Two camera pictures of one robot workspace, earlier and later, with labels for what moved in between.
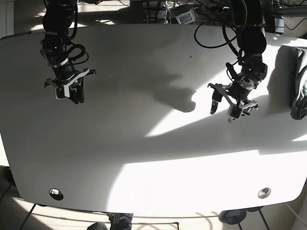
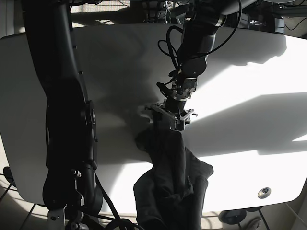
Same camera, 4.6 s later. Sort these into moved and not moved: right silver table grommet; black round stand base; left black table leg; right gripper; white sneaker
Moved: white sneaker; right gripper
Not moved: black round stand base; right silver table grommet; left black table leg
